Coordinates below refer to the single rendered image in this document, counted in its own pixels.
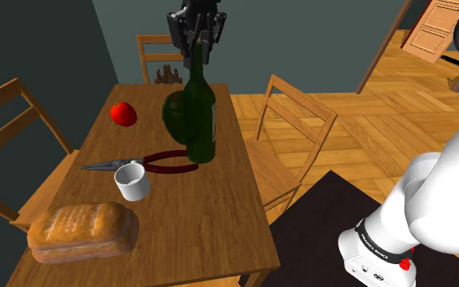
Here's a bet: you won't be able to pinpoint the red apple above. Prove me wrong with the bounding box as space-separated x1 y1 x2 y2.
109 101 139 128

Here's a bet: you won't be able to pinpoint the brown wooden door frame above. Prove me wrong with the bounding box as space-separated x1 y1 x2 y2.
355 0 414 95

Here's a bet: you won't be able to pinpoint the brown bread loaf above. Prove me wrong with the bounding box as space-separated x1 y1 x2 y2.
26 201 140 265

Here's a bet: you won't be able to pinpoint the white cup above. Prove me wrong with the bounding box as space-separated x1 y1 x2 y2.
113 161 152 203

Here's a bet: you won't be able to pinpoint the dark robot stand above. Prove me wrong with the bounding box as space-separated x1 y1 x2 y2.
238 170 459 287

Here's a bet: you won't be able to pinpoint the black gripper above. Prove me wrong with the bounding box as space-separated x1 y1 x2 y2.
166 0 227 69

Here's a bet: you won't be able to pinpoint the red-handled pliers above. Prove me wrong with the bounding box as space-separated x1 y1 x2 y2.
79 149 200 175

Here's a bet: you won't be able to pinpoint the wooden chair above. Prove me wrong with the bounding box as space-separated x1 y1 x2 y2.
0 77 80 234
244 73 339 224
135 34 187 86

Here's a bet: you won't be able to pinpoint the brown carved figure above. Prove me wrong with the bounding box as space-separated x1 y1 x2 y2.
153 64 184 85

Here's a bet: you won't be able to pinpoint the dark green wine bottle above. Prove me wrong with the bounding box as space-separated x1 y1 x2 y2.
184 39 218 165

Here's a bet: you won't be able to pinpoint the wooden table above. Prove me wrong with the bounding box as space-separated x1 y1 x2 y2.
5 82 281 287

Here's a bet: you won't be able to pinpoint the dark green round vase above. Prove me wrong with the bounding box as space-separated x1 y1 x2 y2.
161 90 191 147

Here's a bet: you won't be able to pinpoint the light wooden door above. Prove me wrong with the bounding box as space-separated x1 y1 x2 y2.
401 0 459 65

